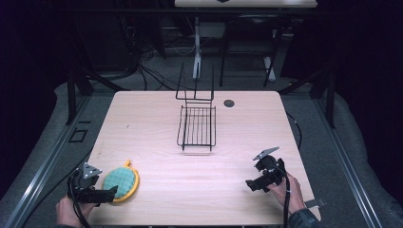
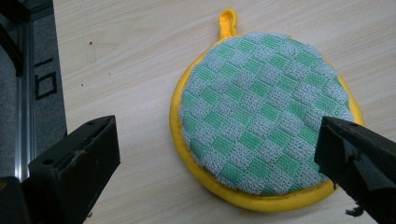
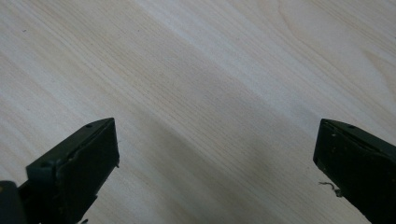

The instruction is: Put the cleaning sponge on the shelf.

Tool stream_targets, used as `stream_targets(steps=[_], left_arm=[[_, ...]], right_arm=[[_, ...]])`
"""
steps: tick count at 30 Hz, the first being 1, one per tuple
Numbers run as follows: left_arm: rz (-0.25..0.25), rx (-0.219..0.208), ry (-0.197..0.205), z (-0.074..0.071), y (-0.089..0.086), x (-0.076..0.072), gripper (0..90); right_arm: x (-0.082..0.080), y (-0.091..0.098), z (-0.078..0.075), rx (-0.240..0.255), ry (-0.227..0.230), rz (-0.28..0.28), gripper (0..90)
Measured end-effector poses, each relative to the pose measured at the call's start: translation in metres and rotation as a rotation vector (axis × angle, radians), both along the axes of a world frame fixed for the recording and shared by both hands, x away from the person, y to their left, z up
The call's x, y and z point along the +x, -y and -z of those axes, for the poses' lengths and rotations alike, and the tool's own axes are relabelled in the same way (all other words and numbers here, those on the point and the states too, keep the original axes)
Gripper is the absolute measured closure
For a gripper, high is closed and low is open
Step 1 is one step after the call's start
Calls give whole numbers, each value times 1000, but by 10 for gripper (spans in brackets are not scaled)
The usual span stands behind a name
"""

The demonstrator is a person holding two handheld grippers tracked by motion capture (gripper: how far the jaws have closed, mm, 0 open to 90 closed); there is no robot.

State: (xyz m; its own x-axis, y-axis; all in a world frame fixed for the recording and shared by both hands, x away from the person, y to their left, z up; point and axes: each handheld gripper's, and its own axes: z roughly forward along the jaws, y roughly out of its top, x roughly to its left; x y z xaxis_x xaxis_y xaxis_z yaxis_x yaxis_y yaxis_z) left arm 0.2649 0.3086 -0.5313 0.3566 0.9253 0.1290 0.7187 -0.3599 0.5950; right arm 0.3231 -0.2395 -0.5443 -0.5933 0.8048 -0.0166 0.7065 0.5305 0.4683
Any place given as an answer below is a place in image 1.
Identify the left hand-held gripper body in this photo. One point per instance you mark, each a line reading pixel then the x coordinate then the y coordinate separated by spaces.
pixel 83 186

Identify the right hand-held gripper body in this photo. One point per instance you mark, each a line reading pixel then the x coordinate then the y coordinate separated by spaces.
pixel 271 169

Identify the green yellow-rimmed pot holder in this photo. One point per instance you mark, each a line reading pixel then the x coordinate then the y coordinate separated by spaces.
pixel 121 181

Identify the person's left hand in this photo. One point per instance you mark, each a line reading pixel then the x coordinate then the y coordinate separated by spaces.
pixel 67 212

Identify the person's right hand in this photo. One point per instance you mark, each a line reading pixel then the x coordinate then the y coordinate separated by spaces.
pixel 294 193

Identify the black table grommet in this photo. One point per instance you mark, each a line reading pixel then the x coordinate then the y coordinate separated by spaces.
pixel 228 103

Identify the black metal stand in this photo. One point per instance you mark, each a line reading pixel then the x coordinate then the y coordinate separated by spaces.
pixel 326 91
pixel 76 85

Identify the white table leg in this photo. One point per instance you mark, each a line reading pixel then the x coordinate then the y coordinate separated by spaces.
pixel 197 53

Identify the aluminium floor rail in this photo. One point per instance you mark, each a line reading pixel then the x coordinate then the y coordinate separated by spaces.
pixel 348 171
pixel 41 177

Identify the black metal chair frame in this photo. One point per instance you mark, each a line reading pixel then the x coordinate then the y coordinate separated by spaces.
pixel 247 53

